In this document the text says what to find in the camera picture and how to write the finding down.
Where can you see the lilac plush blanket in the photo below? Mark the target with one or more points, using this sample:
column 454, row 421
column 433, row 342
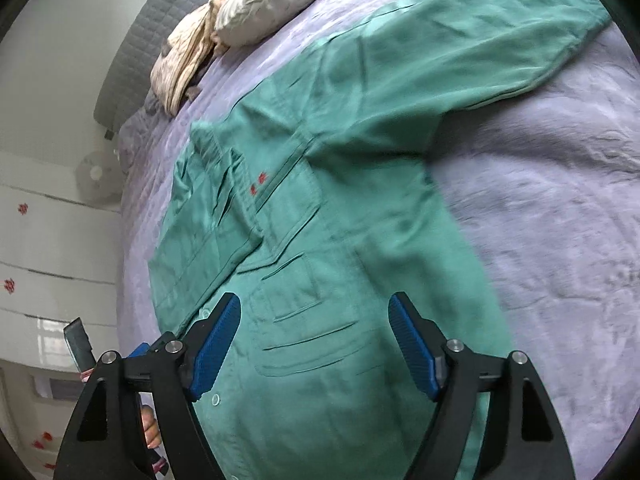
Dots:
column 550, row 210

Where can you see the white drawer cabinet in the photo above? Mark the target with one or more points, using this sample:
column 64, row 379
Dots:
column 50, row 260

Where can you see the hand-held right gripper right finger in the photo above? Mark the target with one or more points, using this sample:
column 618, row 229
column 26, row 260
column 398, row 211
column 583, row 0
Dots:
column 410, row 345

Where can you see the white round fan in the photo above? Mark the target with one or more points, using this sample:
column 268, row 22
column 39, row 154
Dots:
column 95, row 175

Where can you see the grey quilted headboard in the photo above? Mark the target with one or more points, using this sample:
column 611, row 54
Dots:
column 135, row 45

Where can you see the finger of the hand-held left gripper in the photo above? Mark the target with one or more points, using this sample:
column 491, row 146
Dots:
column 138, row 350

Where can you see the green work jacket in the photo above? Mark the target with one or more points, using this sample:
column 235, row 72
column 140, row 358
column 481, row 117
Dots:
column 350, row 185

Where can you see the person's left hand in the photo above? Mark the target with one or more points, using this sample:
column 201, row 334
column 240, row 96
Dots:
column 150, row 427

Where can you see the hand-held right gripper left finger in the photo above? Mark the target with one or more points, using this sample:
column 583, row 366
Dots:
column 215, row 345

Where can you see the beige striped cloth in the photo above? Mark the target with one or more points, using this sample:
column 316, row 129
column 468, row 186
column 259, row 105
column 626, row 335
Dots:
column 185, row 55

